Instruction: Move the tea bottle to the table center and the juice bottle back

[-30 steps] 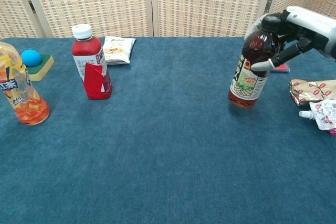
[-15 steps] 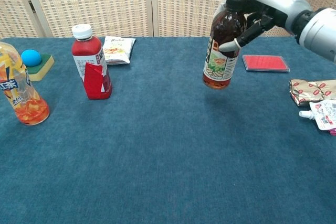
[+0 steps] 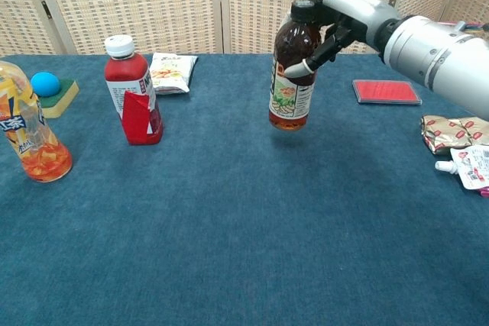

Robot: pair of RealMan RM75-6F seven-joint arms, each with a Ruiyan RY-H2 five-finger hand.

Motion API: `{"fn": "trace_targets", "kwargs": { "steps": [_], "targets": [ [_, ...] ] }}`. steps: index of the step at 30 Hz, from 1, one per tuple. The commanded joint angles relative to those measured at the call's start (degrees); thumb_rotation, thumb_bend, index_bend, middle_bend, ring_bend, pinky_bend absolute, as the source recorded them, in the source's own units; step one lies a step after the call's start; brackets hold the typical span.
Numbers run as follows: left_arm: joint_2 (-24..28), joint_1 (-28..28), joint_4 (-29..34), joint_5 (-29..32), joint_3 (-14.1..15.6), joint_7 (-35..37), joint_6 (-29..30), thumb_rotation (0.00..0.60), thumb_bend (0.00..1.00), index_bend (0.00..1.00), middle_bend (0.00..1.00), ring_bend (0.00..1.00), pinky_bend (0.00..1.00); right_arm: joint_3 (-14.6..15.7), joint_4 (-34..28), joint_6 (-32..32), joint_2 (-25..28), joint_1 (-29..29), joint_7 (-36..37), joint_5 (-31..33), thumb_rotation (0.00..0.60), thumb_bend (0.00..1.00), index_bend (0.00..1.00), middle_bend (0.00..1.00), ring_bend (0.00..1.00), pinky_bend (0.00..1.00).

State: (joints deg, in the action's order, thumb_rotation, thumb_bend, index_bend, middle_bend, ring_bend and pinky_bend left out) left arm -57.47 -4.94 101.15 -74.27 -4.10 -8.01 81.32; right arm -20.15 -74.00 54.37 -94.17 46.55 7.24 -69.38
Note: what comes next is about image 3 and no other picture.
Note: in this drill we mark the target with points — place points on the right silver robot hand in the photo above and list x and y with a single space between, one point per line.
355 9

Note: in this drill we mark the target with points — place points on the dark brown tea bottle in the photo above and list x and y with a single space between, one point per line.
292 101

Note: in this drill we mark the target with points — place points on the yellow iced tea bottle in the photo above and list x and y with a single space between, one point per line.
30 131

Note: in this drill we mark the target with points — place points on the red flat ink pad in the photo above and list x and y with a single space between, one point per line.
386 91

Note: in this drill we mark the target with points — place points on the gold snack wrapper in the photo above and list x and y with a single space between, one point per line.
454 131

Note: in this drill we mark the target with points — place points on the white snack packet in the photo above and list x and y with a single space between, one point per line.
170 74

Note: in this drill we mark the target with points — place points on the white spout pouch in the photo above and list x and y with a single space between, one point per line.
471 167

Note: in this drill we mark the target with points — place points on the pink packet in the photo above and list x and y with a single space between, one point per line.
485 191

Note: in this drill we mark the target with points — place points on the blue tablecloth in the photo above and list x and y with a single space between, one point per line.
244 207

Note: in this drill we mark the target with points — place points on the red juice bottle white cap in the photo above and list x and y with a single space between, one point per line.
131 85

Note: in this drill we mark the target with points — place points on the green yellow sponge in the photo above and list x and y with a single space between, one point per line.
61 102

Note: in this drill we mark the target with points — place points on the black screen hinge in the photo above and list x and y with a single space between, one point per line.
46 9

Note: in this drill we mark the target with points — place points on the blue ball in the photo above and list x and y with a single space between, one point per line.
45 84

